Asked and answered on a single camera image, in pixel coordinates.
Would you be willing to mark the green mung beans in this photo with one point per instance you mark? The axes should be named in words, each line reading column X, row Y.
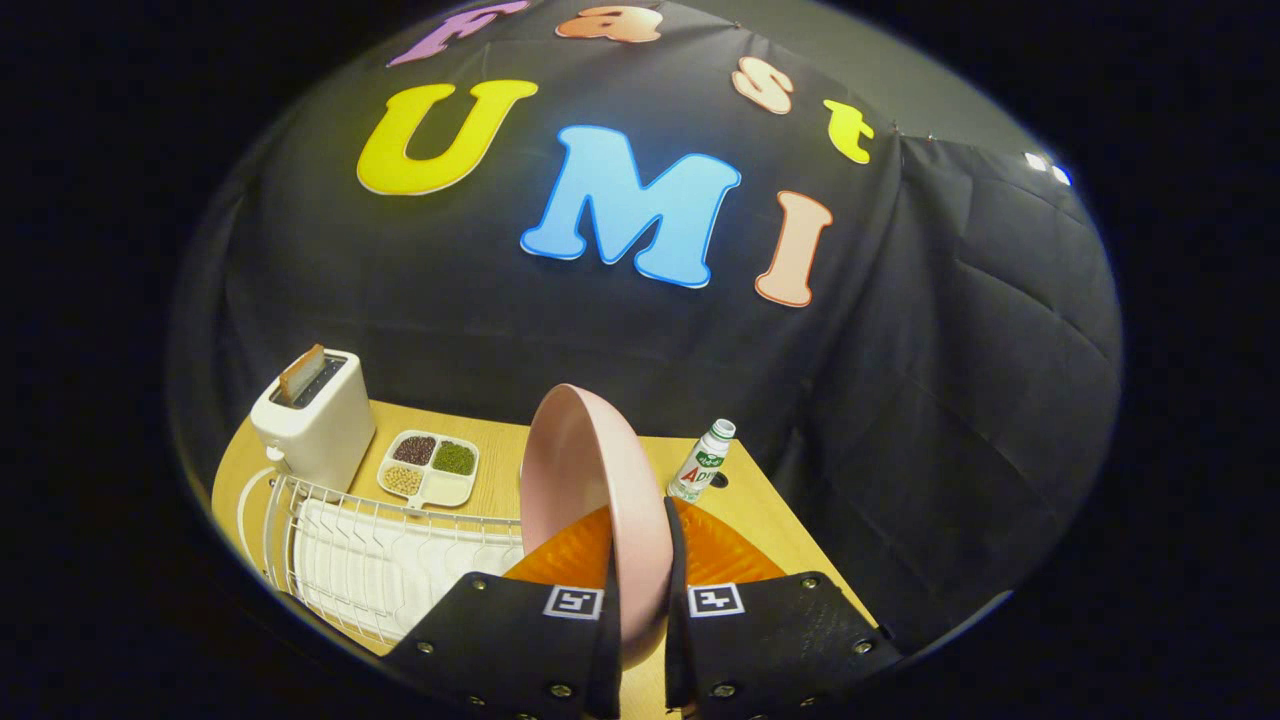
column 454, row 458

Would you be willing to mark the white divided dish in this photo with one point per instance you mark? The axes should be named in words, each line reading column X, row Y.
column 445, row 488

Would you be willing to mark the dark red beans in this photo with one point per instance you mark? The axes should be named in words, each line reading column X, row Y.
column 414, row 450

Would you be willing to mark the white ribbed drip tray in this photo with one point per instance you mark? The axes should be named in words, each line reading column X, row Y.
column 380, row 570

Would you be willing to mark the pink plate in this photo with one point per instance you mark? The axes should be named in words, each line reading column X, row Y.
column 590, row 470

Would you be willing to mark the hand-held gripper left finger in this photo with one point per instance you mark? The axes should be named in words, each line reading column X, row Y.
column 604, row 680

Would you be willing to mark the black backdrop cloth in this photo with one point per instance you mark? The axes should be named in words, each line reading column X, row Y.
column 900, row 350

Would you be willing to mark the brown bread slice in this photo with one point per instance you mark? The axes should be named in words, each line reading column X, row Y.
column 300, row 378

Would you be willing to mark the yellow soybeans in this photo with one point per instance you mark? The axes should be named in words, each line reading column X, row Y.
column 402, row 479

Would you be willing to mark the white toaster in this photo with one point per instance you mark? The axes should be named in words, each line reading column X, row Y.
column 320, row 430

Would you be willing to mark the white green-label drink bottle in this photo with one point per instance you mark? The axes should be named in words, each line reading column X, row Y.
column 700, row 470

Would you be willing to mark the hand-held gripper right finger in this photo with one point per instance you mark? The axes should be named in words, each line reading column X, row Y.
column 680, row 660

